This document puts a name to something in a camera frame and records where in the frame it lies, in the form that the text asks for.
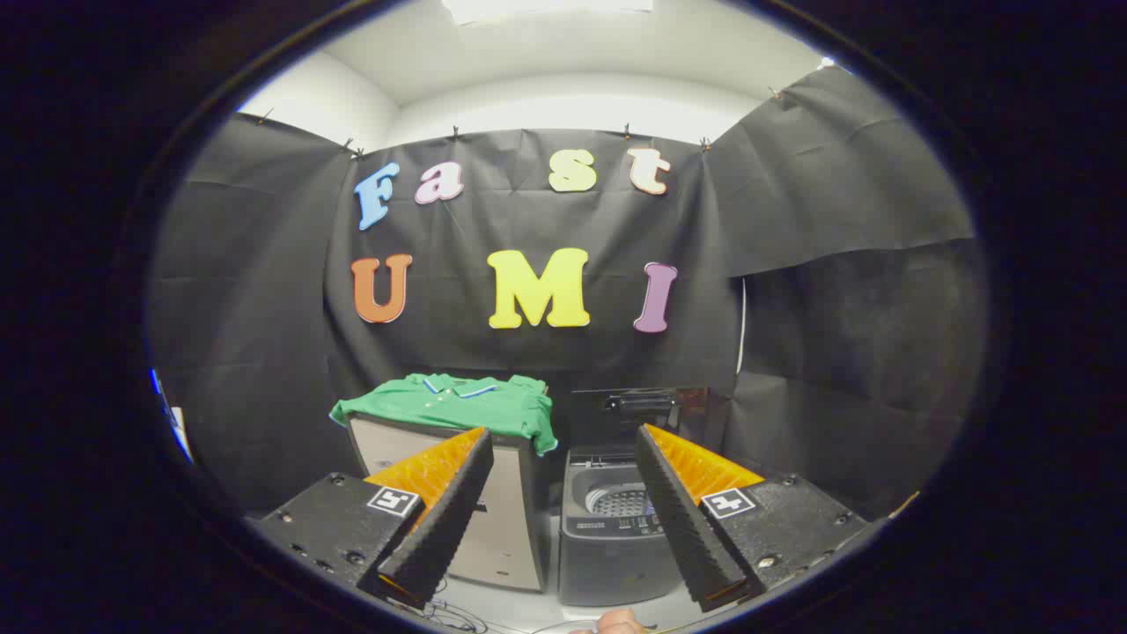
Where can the green polo shirt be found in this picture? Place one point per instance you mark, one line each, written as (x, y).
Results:
(458, 407)

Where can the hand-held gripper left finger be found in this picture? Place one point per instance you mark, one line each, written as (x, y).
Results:
(449, 519)

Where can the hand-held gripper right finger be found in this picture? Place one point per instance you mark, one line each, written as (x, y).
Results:
(682, 519)

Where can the white panel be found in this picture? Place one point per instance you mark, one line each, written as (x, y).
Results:
(182, 436)

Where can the beige cabinet with black sides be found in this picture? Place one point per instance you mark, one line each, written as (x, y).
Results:
(515, 528)

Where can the grey washing machine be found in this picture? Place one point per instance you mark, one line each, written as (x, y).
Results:
(607, 563)

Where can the ceiling light panel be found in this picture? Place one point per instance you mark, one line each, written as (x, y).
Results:
(546, 9)

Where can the black backdrop cloth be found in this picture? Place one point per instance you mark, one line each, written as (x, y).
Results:
(528, 361)

